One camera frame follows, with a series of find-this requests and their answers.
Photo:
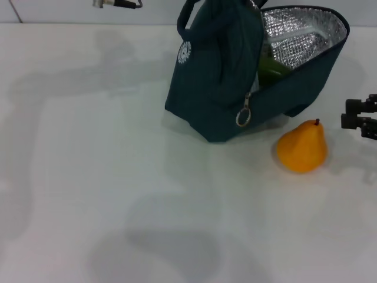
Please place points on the yellow orange pear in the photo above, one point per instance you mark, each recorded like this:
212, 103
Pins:
302, 150

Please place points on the green cucumber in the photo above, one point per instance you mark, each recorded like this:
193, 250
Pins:
271, 73

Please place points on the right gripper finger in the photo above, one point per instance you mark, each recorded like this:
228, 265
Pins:
353, 121
357, 105

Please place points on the dark teal lunch bag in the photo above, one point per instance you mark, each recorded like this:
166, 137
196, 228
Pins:
212, 88

